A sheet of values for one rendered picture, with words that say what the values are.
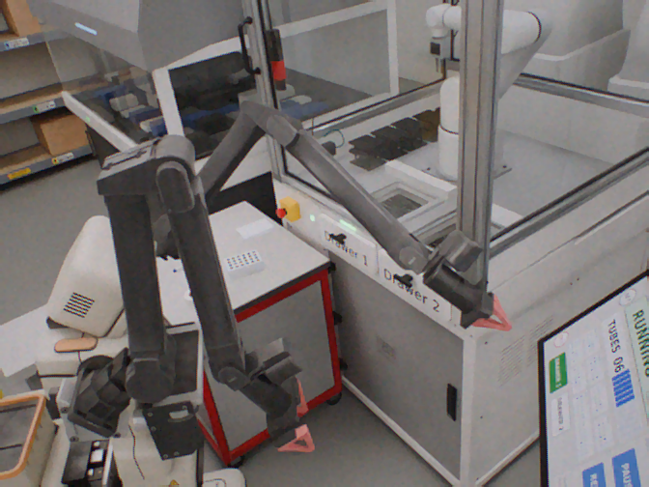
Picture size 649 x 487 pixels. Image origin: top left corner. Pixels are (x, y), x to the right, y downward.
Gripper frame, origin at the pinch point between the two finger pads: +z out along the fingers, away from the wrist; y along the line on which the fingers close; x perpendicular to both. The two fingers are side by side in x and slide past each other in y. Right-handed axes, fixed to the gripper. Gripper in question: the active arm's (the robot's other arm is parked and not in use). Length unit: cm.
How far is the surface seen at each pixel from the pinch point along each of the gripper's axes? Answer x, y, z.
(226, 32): 42, 118, -104
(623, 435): -10.8, -22.7, 15.2
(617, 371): -11.9, -8.9, 15.3
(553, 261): 7, 54, 23
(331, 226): 51, 66, -31
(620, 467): -9.4, -28.2, 15.2
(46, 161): 301, 262, -218
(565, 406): 0.3, -10.2, 15.1
